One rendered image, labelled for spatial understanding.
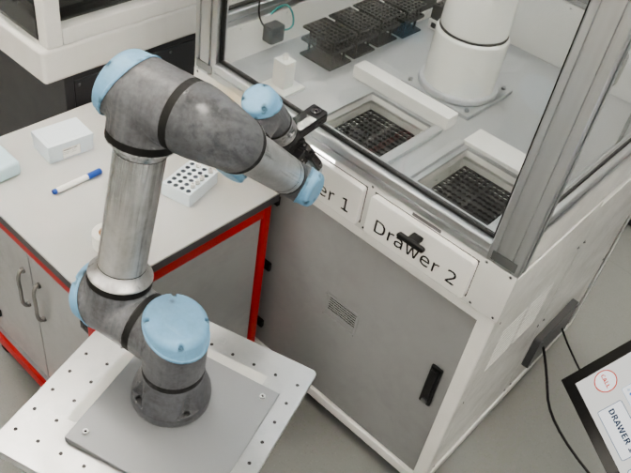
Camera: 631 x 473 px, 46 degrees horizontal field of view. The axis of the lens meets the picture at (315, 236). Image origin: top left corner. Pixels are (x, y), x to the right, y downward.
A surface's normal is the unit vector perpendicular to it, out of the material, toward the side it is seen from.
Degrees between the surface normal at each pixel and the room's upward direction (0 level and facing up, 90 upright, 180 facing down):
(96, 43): 90
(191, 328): 10
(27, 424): 0
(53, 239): 0
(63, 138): 0
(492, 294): 90
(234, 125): 56
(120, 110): 80
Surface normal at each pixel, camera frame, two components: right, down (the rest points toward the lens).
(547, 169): -0.67, 0.43
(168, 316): 0.29, -0.64
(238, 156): 0.47, 0.71
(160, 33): 0.73, 0.53
